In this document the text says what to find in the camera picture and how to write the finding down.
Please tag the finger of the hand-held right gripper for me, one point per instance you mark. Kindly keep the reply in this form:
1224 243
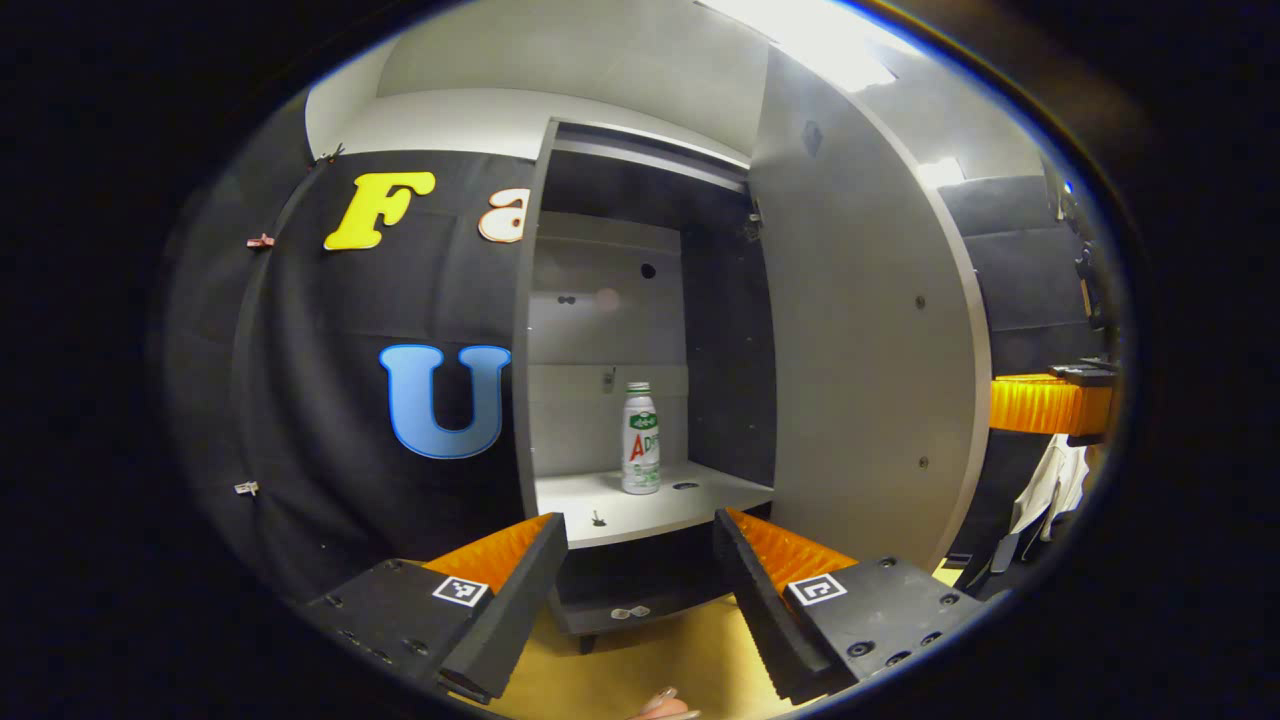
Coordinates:
1045 405

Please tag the black backdrop cloth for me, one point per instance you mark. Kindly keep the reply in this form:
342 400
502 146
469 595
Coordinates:
300 400

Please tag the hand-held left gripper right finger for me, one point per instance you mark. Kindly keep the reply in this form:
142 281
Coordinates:
765 610

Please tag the grey cabinet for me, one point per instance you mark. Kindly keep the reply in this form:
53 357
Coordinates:
600 510

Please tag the small ceiling light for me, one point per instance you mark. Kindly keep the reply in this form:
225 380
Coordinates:
940 172

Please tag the white green-label bottle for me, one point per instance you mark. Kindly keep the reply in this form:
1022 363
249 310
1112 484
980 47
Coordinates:
640 440

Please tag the long ceiling light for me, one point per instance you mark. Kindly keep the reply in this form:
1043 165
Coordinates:
810 35

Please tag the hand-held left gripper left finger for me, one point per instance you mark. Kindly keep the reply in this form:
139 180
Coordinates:
515 620

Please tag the person's white garment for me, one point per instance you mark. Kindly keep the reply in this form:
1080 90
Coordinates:
1045 490

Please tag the black cloth clip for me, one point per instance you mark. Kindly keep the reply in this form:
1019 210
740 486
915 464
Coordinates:
330 155

